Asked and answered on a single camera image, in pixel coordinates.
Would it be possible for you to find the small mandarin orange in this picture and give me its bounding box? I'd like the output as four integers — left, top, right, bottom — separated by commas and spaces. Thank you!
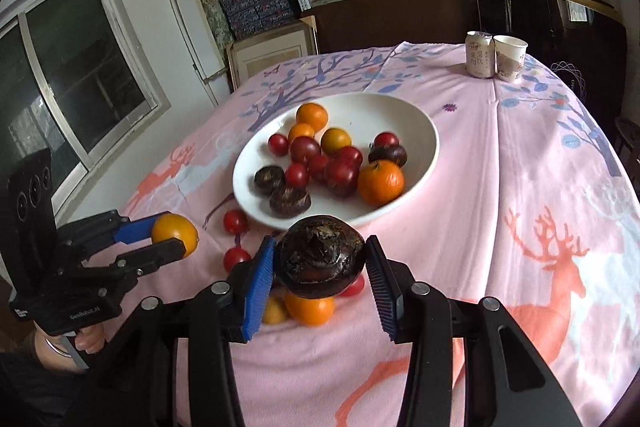
296, 103, 329, 132

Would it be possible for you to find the white drink can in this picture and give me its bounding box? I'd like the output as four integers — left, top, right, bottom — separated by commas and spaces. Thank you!
465, 31, 495, 79

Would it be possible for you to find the dark wooden cabinet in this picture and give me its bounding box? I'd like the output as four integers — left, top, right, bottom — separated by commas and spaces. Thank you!
300, 0, 476, 55

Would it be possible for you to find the silver bracelet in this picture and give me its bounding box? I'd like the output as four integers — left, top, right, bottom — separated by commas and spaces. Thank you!
44, 338, 76, 359

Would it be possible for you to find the sliding glass window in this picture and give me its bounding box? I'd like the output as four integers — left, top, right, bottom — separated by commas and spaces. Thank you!
0, 0, 171, 228

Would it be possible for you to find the yellow cherry tomato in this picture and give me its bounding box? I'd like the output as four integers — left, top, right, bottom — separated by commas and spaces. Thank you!
261, 294, 288, 325
320, 127, 352, 155

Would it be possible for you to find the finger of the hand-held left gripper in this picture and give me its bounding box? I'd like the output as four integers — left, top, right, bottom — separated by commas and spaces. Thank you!
59, 209, 166, 258
82, 238, 187, 288

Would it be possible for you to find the person's left hand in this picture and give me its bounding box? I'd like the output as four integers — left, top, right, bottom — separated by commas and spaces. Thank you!
74, 323, 108, 355

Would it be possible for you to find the dark wooden slat chair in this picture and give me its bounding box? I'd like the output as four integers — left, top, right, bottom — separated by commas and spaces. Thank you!
614, 116, 640, 180

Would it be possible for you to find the pile of red cherry tomatoes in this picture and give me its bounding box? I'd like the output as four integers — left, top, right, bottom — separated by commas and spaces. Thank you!
222, 132, 401, 298

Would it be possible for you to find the dark brown water chestnut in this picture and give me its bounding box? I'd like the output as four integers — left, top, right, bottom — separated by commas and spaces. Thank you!
254, 165, 287, 196
274, 216, 366, 299
368, 144, 408, 168
269, 186, 312, 217

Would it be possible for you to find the printed paper cup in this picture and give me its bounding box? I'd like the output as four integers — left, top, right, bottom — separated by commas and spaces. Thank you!
492, 35, 528, 82

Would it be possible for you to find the stack of blue patterned boxes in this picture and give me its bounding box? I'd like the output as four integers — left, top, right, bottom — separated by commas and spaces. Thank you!
220, 0, 297, 40

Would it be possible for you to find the white leaning board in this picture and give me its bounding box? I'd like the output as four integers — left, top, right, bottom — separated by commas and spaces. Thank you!
164, 0, 226, 108

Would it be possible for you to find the wooden picture frame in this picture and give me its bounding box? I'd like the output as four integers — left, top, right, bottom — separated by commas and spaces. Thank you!
226, 23, 318, 92

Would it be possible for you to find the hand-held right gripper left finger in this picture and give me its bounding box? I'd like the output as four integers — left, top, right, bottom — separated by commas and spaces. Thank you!
82, 234, 278, 427

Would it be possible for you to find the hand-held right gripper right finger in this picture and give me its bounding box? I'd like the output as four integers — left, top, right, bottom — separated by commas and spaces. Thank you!
364, 234, 583, 427

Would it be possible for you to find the pink deer print tablecloth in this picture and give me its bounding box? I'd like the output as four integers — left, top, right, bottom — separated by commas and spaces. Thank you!
120, 42, 640, 427

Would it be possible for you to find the black panel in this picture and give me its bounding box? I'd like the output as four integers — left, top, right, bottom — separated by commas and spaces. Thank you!
475, 0, 626, 108

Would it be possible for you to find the person's left forearm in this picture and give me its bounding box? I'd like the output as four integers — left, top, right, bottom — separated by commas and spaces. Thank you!
0, 329, 101, 427

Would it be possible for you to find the white plate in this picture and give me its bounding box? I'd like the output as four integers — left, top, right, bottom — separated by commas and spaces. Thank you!
233, 93, 440, 232

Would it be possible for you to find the green marbled board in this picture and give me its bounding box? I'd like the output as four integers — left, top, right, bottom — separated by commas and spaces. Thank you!
190, 0, 236, 45

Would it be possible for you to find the large mandarin orange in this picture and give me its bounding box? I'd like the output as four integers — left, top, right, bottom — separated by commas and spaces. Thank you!
357, 159, 405, 206

